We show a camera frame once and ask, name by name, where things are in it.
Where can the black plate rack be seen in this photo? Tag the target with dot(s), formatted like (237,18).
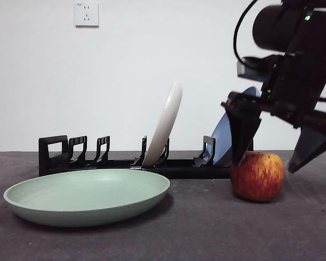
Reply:
(193,171)

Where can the blue plate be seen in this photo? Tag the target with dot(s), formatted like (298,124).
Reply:
(220,141)

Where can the cream plate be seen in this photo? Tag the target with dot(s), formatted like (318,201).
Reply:
(165,125)

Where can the red yellow apple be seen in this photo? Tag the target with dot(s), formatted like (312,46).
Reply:
(258,179)

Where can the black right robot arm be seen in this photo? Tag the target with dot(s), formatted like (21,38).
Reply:
(282,27)

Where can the green plate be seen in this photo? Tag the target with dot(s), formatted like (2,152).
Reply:
(84,195)

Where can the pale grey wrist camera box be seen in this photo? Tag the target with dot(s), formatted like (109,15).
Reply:
(250,72)

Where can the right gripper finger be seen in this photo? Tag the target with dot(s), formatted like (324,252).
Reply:
(312,144)
(243,127)

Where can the white wall socket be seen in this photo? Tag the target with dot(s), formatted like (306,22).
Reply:
(87,15)

